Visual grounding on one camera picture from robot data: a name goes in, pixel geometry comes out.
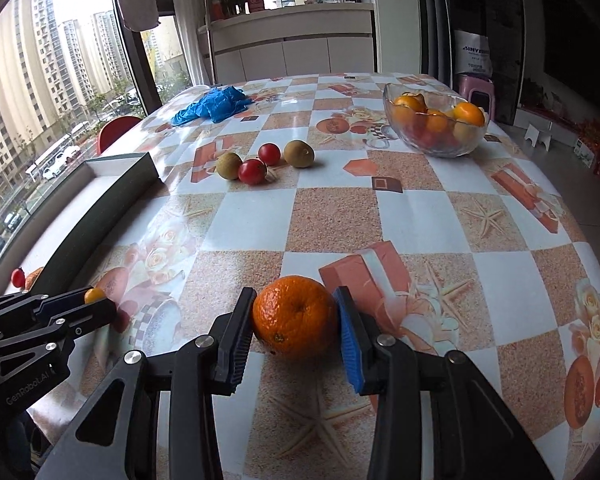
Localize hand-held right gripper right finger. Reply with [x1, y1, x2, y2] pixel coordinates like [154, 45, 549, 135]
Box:
[332, 286, 553, 480]

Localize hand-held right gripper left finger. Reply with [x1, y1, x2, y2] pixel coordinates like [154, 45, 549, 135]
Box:
[37, 287, 257, 480]

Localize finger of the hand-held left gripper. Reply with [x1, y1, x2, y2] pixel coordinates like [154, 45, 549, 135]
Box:
[0, 299, 117, 373]
[0, 289, 88, 341]

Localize shallow grey tray box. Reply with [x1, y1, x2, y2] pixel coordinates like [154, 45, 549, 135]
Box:
[0, 152, 162, 307]

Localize brown kiwi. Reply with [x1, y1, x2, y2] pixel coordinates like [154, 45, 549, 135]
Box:
[283, 140, 315, 169]
[216, 152, 244, 181]

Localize clear glass bowl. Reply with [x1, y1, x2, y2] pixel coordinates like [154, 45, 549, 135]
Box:
[383, 81, 490, 159]

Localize red plastic chair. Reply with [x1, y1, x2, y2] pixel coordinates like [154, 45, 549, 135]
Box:
[98, 115, 144, 154]

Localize blue disposable gloves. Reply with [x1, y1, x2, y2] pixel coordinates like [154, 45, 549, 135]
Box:
[170, 86, 254, 126]

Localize small white step stool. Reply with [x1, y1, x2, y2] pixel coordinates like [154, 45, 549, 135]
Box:
[523, 122, 554, 150]

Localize pink plastic stool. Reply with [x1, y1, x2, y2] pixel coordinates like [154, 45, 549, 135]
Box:
[457, 74, 496, 122]

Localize hanging grey cloth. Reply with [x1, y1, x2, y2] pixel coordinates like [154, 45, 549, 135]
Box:
[112, 0, 161, 31]

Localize white counter cabinet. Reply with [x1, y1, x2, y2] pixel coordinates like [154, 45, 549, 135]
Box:
[197, 2, 374, 87]

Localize white television stand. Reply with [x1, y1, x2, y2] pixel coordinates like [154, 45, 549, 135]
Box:
[514, 106, 580, 145]

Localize white paper bag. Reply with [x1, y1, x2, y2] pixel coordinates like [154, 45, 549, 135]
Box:
[452, 30, 496, 77]

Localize grey curtain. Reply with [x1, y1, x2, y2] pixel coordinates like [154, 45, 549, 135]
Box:
[414, 0, 457, 87]

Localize dark glass display cabinet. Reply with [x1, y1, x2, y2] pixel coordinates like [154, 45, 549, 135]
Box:
[454, 0, 527, 111]

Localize black wall television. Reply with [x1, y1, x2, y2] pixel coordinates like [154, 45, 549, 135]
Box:
[541, 0, 600, 107]

